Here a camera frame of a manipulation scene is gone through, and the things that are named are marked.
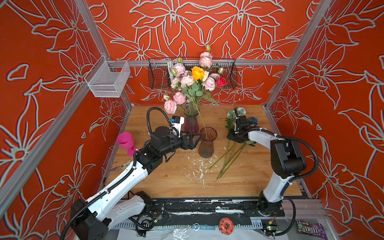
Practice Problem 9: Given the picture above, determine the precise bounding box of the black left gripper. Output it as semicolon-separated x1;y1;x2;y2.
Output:
159;129;202;157

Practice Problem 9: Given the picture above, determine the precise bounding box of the brown ribbed glass vase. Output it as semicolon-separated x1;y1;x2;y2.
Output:
198;127;218;159

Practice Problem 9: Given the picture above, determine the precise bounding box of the purple ribbed glass vase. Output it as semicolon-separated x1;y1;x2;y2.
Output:
184;107;200;134

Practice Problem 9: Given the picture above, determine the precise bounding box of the small pink white spray stem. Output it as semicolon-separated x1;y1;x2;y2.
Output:
226;107;247;131

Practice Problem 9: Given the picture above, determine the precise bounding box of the pink peony stem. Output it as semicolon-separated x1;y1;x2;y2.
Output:
199;45;213;71
162;67;224;115
171;58;187;91

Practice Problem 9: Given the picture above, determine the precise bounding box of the red rose stem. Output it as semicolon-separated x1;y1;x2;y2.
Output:
216;77;227;89

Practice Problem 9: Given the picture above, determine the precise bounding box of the orange rose stem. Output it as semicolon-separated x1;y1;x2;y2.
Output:
182;66;211;127

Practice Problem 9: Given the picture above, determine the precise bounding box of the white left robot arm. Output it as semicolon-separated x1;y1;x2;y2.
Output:
60;126;202;240

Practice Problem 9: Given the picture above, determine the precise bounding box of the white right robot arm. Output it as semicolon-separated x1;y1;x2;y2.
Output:
228;115;319;216

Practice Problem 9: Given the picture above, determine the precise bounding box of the pile of pink flowers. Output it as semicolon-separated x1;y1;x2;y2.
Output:
208;116;259;181

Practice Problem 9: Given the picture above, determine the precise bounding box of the blue flower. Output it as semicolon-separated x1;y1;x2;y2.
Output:
249;117;258;126

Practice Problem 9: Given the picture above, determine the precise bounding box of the magenta plastic goblet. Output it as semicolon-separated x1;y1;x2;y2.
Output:
117;132;138;157

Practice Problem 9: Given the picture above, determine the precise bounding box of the red round knob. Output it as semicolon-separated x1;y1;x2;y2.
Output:
219;217;234;235

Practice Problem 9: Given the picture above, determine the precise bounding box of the purple candy bag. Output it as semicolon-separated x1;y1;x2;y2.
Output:
296;220;328;240

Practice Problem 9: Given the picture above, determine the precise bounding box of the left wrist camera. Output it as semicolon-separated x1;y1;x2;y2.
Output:
170;116;185;137

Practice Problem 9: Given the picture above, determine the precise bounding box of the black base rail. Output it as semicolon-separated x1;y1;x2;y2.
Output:
144;197;285;227

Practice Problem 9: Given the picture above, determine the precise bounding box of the black wire wall basket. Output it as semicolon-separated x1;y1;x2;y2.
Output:
148;58;238;90

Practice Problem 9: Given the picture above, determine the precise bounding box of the white cable bundle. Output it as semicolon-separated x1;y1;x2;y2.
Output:
166;59;175;88

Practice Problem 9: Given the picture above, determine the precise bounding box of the white mesh wall basket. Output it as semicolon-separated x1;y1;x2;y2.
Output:
85;55;131;98

